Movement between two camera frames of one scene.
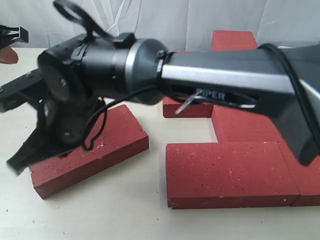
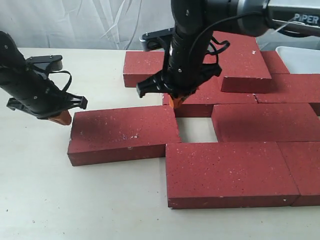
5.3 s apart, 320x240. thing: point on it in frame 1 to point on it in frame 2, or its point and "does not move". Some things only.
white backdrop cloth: (179, 25) does not move
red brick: (123, 136) to (105, 136)
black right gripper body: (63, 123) to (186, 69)
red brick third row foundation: (233, 124) does not move
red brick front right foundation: (306, 178) does not move
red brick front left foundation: (223, 175) does not move
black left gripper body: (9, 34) to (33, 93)
